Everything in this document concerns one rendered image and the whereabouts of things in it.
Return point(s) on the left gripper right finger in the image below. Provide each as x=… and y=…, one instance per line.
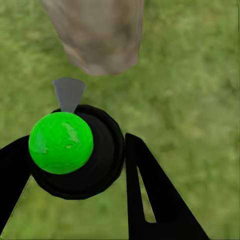
x=174, y=219

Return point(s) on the tree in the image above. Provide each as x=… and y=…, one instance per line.
x=101, y=37

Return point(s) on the pesticide atomizer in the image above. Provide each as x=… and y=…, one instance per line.
x=77, y=151

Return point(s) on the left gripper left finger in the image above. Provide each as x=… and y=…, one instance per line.
x=14, y=174

